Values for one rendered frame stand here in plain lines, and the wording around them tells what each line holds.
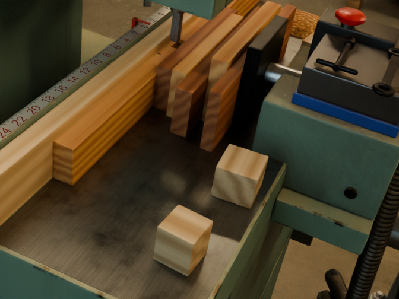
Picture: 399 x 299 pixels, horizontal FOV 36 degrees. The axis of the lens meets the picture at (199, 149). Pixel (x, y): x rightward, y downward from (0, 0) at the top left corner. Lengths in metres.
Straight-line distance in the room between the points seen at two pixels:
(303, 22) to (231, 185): 0.39
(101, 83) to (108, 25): 2.27
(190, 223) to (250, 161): 0.10
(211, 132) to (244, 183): 0.08
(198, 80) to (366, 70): 0.16
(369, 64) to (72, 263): 0.32
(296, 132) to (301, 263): 1.24
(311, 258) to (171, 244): 1.38
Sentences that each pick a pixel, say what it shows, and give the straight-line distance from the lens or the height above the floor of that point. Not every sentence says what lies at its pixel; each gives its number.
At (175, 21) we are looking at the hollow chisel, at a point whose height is 0.97.
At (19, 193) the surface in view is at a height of 0.92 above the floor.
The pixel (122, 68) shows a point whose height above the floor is 0.95.
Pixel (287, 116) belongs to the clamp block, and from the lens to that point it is 0.58.
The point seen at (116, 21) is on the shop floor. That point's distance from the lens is 2.90.
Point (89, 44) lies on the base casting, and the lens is 0.97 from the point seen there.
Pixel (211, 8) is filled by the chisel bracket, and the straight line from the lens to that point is 0.61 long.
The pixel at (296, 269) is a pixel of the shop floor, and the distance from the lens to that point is 1.78.
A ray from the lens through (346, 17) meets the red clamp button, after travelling 0.63.
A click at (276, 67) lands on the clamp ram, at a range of 0.64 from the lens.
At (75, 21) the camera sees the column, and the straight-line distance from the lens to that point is 0.85.
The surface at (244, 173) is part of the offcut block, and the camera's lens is 0.53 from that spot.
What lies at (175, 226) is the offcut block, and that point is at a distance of 0.46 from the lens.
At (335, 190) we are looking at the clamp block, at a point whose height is 0.89.
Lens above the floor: 1.26
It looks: 36 degrees down
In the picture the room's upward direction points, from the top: 10 degrees clockwise
